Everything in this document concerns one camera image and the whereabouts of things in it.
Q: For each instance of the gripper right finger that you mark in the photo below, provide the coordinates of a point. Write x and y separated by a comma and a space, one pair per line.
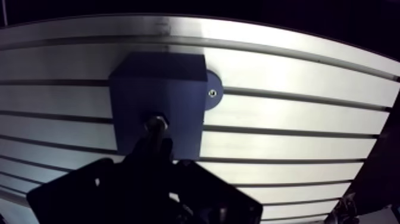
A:
212, 200

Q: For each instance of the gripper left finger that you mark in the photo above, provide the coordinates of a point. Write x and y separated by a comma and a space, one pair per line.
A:
93, 194

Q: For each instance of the steel bolt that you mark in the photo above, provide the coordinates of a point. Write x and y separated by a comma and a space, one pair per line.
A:
156, 125

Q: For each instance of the dark blue-grey block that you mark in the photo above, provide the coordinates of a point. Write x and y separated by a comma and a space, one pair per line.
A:
156, 94

